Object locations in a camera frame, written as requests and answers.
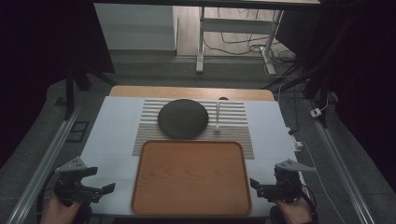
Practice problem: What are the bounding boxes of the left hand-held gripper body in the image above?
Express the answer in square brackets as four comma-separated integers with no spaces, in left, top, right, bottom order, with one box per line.
[53,156,104,208]

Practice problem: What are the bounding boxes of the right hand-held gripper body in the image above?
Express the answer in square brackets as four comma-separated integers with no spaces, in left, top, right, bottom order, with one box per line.
[261,159,317,204]

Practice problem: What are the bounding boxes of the person's right hand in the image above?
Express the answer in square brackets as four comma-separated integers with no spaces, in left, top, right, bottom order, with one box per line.
[275,197,314,224]

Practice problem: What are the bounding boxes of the person's left hand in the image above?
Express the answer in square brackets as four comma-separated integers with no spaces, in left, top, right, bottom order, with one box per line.
[39,195,82,224]

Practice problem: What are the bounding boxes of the white plug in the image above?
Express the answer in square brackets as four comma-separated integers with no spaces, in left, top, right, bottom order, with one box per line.
[290,135,304,153]

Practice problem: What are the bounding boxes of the white table cover sheet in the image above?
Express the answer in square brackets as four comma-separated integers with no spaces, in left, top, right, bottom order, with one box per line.
[79,95,308,218]

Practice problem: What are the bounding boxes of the striped woven placemat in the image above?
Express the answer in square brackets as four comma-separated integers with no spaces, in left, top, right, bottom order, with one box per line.
[132,98,256,161]

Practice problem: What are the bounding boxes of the brown wooden tray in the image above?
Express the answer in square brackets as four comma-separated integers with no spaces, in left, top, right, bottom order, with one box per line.
[131,140,252,217]

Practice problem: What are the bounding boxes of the white spoon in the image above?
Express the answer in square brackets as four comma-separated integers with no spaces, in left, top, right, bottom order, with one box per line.
[213,100,221,135]

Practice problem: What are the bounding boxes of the dark round plate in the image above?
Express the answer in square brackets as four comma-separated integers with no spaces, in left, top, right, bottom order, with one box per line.
[157,98,210,140]

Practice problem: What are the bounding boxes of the light wooden table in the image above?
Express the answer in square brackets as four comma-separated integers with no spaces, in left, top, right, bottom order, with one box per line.
[108,85,276,103]

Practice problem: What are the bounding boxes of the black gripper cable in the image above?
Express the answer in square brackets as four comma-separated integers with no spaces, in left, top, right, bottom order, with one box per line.
[299,184,319,224]
[35,178,58,224]

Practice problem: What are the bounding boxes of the aluminium rail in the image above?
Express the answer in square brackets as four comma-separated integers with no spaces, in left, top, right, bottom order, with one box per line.
[305,98,377,224]
[5,105,81,224]

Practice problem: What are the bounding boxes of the thin white cable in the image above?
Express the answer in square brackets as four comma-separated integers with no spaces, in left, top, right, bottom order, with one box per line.
[300,141,347,224]

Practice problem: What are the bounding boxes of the thin black cable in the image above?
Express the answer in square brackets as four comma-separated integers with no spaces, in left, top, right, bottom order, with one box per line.
[287,83,301,136]

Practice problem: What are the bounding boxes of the dark floor cables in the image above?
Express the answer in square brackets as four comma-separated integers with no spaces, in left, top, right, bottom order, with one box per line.
[203,29,297,64]

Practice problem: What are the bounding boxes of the white desk frame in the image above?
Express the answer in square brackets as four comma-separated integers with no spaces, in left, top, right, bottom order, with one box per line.
[195,5,285,77]

